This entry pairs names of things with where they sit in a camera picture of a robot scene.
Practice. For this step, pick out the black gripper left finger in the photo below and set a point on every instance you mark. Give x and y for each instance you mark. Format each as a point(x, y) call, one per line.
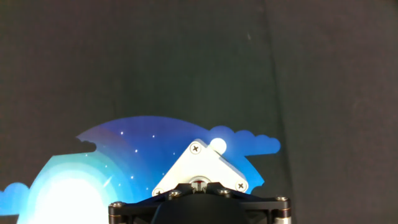
point(136, 208)

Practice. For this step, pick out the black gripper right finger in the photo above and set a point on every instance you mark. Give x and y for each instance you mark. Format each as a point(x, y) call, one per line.
point(267, 207)

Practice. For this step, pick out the grey box with red button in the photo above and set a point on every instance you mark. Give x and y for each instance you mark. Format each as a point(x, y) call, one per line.
point(202, 165)

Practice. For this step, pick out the black cloth with blue print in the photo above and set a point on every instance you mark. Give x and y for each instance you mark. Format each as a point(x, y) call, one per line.
point(155, 62)

